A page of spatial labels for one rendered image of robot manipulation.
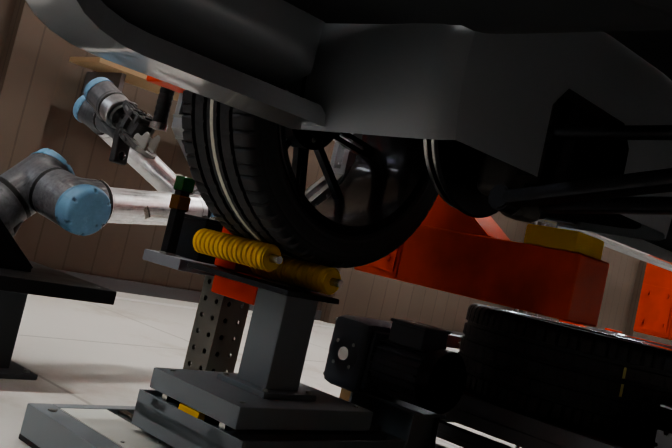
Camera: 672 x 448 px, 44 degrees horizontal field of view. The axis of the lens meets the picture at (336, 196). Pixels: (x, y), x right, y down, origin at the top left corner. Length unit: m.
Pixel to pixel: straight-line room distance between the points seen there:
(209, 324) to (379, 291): 5.22
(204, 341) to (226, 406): 0.69
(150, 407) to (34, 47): 3.49
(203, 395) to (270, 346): 0.19
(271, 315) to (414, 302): 6.14
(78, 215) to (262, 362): 0.87
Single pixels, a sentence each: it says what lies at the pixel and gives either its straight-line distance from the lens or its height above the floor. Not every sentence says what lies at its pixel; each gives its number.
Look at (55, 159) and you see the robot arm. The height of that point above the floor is 0.64.
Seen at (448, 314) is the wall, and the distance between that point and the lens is 8.42.
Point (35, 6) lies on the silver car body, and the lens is 1.10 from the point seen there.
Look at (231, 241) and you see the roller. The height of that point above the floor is 0.53.
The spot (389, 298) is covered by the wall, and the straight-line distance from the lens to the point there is 7.61.
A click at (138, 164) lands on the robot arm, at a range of 2.81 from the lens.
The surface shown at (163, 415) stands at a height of 0.14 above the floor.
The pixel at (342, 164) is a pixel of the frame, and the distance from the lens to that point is 2.14.
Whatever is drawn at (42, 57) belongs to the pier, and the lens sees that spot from 5.11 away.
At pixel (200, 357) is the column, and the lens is 2.35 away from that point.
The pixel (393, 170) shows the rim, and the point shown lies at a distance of 2.01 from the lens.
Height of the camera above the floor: 0.54
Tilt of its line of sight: 4 degrees up
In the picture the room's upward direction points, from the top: 13 degrees clockwise
